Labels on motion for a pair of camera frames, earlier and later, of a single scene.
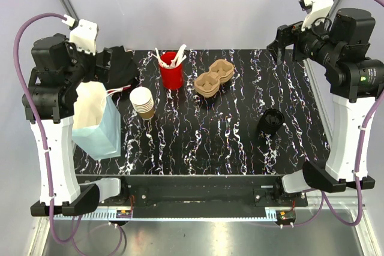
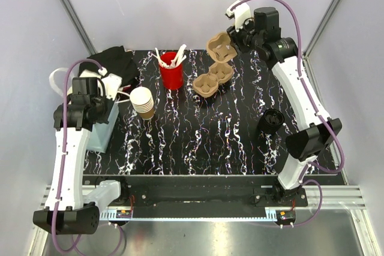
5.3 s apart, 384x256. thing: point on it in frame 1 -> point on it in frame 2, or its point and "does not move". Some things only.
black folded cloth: (123, 71) does not move
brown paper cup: (141, 96) does not move
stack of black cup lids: (271, 121) does not move
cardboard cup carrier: (209, 82) -> (220, 48)
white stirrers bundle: (174, 63) does not move
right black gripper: (285, 35) -> (235, 35)
